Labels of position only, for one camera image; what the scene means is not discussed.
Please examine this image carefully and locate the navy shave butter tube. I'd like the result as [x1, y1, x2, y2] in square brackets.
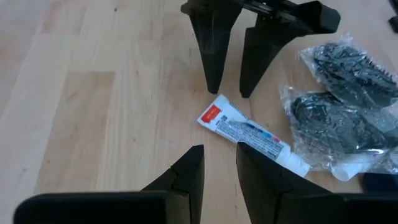
[361, 172, 398, 194]

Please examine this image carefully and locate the white travel toothpaste tube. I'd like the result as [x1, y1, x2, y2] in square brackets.
[197, 93, 311, 178]

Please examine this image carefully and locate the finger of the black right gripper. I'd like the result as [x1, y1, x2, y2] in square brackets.
[188, 2, 243, 95]
[239, 15, 308, 99]

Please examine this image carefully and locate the black comb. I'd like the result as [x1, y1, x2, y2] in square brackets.
[297, 33, 398, 110]

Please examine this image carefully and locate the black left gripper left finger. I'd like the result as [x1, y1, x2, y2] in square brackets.
[141, 144, 205, 224]

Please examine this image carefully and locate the clear plastic bag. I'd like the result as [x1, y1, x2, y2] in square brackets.
[279, 84, 398, 183]

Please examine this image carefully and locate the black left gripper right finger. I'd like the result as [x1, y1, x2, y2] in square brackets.
[236, 141, 332, 224]

